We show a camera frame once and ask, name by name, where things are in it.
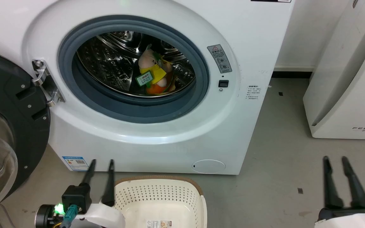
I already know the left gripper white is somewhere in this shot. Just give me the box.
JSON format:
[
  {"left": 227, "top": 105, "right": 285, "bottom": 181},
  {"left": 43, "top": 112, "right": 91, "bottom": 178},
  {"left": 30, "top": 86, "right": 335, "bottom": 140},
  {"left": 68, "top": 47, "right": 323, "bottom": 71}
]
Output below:
[{"left": 74, "top": 159, "right": 127, "bottom": 228}]

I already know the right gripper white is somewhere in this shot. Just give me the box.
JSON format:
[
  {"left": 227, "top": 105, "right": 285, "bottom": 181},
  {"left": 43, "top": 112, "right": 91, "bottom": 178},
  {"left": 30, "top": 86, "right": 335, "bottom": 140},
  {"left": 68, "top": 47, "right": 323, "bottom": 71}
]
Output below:
[{"left": 314, "top": 156, "right": 365, "bottom": 228}]

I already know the orange yellow plush toy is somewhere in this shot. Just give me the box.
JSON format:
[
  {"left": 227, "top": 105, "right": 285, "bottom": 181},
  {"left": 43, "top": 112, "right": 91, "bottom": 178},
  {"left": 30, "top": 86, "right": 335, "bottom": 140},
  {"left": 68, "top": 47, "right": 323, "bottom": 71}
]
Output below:
[{"left": 137, "top": 44, "right": 177, "bottom": 96}]

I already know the white perforated laundry basket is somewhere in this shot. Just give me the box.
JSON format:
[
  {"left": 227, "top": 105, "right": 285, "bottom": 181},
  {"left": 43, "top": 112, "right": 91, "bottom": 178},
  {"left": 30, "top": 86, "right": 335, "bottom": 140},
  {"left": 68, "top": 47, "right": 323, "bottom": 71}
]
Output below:
[{"left": 100, "top": 175, "right": 208, "bottom": 228}]

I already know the printed basket label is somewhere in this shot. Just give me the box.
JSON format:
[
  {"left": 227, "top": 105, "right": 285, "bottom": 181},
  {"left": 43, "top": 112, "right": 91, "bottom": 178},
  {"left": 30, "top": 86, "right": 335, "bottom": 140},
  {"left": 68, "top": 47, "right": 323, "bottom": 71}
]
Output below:
[{"left": 147, "top": 220, "right": 172, "bottom": 228}]

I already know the green plush toy tag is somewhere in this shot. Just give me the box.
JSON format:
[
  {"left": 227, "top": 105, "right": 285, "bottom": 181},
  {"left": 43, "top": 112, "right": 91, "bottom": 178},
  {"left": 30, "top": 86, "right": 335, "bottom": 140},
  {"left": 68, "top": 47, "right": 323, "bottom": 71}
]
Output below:
[{"left": 135, "top": 71, "right": 154, "bottom": 87}]

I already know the white front-load washing machine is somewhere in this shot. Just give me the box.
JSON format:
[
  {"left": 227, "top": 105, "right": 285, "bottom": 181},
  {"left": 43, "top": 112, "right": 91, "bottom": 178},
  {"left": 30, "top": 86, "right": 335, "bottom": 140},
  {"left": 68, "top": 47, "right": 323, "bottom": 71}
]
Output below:
[{"left": 0, "top": 0, "right": 296, "bottom": 175}]

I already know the blue energy label sticker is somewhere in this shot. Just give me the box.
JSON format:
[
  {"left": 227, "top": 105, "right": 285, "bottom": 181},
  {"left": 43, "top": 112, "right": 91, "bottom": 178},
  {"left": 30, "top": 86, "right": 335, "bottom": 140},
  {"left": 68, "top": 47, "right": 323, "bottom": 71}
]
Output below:
[{"left": 62, "top": 155, "right": 90, "bottom": 172}]

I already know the grey rubber door gasket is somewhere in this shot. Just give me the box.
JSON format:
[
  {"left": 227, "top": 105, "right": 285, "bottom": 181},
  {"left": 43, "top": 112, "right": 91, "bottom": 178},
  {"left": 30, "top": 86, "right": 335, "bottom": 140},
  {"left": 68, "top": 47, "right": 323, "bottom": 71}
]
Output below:
[{"left": 58, "top": 15, "right": 210, "bottom": 124}]

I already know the white air purifier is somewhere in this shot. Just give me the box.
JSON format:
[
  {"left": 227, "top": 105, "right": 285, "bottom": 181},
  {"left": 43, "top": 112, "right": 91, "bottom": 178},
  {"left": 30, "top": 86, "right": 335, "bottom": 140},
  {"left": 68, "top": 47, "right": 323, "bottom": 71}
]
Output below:
[{"left": 303, "top": 0, "right": 365, "bottom": 140}]

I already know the round white filter cover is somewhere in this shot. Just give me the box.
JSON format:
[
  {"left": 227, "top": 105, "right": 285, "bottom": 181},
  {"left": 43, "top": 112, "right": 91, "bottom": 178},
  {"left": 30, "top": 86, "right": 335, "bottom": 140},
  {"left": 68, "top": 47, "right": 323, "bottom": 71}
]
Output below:
[{"left": 191, "top": 159, "right": 226, "bottom": 174}]

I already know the chrome door hinge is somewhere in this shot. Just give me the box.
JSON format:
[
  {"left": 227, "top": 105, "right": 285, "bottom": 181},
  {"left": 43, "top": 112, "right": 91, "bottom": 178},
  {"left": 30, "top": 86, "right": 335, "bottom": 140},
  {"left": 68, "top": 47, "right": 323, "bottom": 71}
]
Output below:
[{"left": 31, "top": 59, "right": 65, "bottom": 107}]

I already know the steel washer drum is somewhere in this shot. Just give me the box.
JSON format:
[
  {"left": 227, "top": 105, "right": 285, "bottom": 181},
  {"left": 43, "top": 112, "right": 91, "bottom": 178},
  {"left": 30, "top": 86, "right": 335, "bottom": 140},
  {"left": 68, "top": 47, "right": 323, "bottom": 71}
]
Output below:
[{"left": 76, "top": 30, "right": 197, "bottom": 98}]

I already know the dark round washer door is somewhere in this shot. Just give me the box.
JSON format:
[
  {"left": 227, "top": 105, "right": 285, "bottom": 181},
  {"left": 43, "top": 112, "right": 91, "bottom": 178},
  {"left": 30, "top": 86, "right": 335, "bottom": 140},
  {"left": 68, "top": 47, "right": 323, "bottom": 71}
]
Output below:
[{"left": 0, "top": 47, "right": 51, "bottom": 216}]

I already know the small printed text label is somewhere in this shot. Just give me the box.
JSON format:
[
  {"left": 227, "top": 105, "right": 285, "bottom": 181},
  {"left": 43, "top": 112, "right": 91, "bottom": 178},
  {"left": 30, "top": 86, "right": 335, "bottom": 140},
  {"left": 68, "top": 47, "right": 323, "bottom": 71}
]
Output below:
[{"left": 247, "top": 85, "right": 260, "bottom": 101}]

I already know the grey warning sticker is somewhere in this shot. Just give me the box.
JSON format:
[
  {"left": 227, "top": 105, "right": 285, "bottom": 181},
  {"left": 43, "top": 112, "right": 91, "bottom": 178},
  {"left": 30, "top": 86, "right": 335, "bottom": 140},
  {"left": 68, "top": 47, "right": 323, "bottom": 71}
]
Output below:
[{"left": 207, "top": 44, "right": 233, "bottom": 74}]

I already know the teal cable connector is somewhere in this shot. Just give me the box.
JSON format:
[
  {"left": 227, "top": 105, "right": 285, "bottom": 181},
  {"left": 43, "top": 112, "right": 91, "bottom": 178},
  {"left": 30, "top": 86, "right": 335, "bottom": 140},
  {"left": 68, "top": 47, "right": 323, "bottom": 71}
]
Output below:
[{"left": 61, "top": 205, "right": 83, "bottom": 228}]

